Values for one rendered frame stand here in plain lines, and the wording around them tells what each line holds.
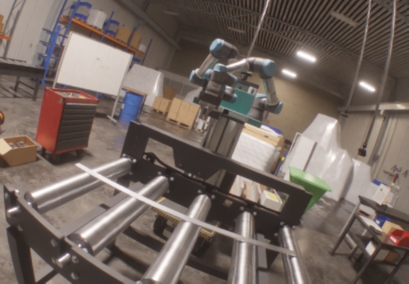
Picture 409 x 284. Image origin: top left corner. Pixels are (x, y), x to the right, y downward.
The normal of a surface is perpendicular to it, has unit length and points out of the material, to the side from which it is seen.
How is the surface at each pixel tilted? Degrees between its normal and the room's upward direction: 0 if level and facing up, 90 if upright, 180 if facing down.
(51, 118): 90
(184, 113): 90
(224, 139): 90
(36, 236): 90
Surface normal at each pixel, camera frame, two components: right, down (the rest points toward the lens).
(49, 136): -0.19, 0.07
